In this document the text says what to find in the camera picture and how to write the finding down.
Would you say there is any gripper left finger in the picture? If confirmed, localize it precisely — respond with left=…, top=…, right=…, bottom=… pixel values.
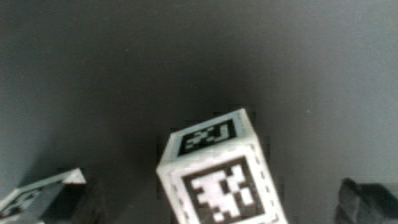
left=41, top=184, right=106, bottom=224

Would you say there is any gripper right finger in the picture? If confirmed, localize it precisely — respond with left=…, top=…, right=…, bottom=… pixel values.
left=334, top=178, right=398, bottom=224

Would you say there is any white chair leg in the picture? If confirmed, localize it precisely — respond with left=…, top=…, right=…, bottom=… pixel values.
left=156, top=109, right=288, bottom=224

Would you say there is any white chair leg tagged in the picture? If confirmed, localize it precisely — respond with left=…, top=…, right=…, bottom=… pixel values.
left=0, top=168, right=87, bottom=224

